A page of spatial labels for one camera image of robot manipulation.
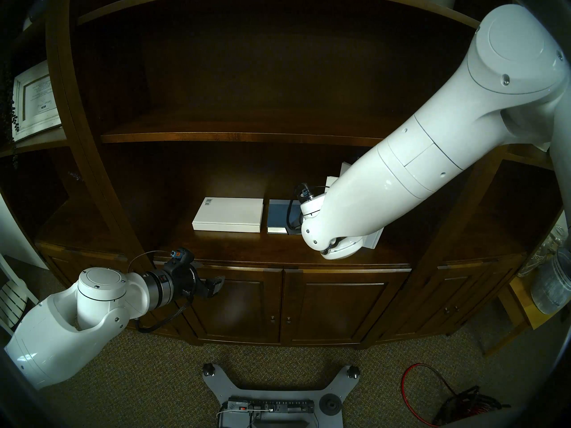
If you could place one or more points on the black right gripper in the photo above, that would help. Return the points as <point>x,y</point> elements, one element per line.
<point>295,231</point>

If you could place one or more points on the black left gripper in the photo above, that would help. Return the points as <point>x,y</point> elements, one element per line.
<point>189,284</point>

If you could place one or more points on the large white book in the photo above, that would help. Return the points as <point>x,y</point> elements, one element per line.
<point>372,240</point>

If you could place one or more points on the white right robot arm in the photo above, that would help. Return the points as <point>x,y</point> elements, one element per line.
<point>424,155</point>

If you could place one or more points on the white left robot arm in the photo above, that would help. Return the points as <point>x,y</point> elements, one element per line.
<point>53,333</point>

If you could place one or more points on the blue cover book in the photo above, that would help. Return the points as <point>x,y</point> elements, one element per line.
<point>279,215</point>

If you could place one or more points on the white book with barcode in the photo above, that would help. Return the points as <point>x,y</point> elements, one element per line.
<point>227,213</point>

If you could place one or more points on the black base knob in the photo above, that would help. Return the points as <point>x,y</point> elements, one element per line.
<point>353,372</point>
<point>208,369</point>

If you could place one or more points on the dark wooden bookshelf cabinet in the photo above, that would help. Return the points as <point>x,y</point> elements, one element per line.
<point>267,137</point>

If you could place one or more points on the black round base disc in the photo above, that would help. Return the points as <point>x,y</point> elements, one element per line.
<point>330,405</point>

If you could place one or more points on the white slatted chair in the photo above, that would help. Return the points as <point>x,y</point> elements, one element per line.
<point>11,298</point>

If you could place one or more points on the light wooden side table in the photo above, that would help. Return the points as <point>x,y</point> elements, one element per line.
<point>519,304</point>

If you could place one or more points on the white framed certificate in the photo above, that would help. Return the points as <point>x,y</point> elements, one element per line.
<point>38,99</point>

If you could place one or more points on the dark hanging bead plant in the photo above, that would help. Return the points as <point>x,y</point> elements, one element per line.
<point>14,119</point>

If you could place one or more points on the clear glass jar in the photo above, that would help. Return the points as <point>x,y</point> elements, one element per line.
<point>542,248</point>

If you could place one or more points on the translucent ribbed plastic jar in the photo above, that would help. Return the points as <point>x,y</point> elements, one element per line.
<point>553,284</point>

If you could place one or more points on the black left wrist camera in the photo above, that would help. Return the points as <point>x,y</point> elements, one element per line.
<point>180,257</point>

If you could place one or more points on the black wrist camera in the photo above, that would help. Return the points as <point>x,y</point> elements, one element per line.
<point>304,194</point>
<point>180,257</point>

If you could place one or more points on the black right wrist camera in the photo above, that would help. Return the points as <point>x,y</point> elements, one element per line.
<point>304,194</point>

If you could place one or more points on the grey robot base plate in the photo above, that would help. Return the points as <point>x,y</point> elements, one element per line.
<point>276,389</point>

